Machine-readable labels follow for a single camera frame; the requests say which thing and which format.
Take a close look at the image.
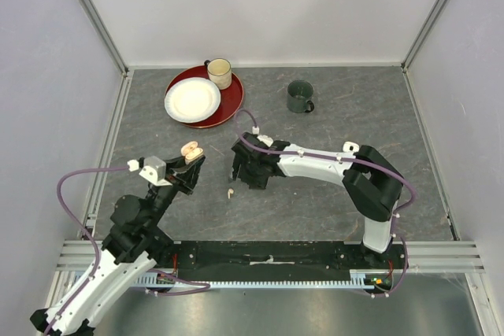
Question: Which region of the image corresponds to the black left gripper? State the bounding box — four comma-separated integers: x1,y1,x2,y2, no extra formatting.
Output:
146,150,206,228

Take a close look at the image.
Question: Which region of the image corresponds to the beige earbud charging case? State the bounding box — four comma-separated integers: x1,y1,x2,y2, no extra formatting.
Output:
180,141,204,164

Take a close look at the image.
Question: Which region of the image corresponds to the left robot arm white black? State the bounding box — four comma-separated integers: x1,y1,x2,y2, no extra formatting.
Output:
30,149,206,335

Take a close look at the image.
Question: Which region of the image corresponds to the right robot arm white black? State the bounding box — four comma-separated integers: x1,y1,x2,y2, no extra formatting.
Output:
231,132,404,268

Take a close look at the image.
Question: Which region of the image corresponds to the white paper plate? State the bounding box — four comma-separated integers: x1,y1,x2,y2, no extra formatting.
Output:
164,77,221,124

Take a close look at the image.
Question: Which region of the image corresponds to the round red tray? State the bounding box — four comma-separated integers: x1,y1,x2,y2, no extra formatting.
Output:
165,65,245,128

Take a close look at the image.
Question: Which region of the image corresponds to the dark green mug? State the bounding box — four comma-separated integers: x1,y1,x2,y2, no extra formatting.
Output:
287,80,315,113

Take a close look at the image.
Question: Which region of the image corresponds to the cream ceramic mug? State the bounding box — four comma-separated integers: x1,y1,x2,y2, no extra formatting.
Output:
204,58,232,90

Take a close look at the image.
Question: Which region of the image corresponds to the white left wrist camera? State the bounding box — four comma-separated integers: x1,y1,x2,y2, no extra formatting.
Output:
127,156,172,186

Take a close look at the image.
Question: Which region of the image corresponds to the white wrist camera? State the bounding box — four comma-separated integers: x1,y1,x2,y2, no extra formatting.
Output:
252,126,274,148
127,156,172,186

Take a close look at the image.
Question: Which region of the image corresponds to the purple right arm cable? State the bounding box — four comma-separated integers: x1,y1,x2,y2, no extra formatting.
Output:
234,109,417,219

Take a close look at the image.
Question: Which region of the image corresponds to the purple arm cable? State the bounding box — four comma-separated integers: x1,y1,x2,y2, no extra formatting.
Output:
234,109,417,219
43,166,131,336

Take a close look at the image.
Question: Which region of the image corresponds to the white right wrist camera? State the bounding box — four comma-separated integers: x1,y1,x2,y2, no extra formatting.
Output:
252,126,274,148

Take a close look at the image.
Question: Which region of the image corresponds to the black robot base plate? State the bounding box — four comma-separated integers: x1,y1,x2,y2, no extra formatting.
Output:
151,241,406,283

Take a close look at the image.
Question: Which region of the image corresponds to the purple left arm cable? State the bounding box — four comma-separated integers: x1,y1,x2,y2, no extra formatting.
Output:
43,166,131,336

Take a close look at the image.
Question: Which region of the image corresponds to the slotted grey cable duct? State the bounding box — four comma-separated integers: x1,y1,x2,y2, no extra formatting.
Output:
131,271,394,290

